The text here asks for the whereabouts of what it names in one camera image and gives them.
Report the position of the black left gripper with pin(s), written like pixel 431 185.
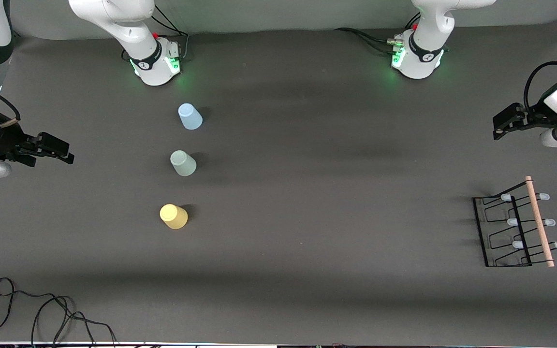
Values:
pixel 534 117

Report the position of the pale green plastic cup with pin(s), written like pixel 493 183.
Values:
pixel 183 163

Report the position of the yellow plastic cup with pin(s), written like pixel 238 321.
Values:
pixel 174 216

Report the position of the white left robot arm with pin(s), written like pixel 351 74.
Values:
pixel 423 53

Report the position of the light blue plastic cup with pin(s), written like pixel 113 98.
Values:
pixel 190 117

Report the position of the dark grey table mat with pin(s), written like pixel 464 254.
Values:
pixel 356 280

